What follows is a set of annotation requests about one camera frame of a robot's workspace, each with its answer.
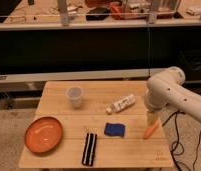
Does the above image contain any wooden table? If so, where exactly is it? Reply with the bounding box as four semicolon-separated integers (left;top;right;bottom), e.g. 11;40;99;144
19;81;173;169

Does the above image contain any blue sponge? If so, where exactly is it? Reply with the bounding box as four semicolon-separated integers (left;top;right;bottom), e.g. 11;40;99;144
104;123;125;137

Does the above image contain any white plastic bottle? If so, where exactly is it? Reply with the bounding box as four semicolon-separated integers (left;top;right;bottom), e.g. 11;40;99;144
106;94;136;114

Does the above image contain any black vertical cable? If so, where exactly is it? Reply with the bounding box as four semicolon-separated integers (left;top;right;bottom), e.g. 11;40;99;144
147;13;152;81

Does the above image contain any black white striped cloth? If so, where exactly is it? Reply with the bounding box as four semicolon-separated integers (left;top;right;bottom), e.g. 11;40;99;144
82;133;97;166

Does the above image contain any clear plastic cup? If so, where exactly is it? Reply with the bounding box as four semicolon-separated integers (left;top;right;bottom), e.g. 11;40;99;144
66;86;83;108

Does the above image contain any orange plate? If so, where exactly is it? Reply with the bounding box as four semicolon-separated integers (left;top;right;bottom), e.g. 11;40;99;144
24;117;63;154

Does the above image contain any black cable on floor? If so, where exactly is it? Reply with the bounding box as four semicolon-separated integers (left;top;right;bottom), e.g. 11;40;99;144
161;108;201;171

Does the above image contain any black object on shelf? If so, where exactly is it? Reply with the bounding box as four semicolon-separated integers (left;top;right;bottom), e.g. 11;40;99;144
86;7;110;21

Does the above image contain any orange carrot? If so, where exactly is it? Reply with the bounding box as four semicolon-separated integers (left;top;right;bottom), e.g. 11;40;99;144
143;121;159;139

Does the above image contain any orange object on shelf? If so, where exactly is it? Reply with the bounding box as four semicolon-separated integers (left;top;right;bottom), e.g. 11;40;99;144
110;4;123;20

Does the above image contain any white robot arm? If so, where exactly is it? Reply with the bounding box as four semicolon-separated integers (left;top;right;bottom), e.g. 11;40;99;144
144;67;201;123

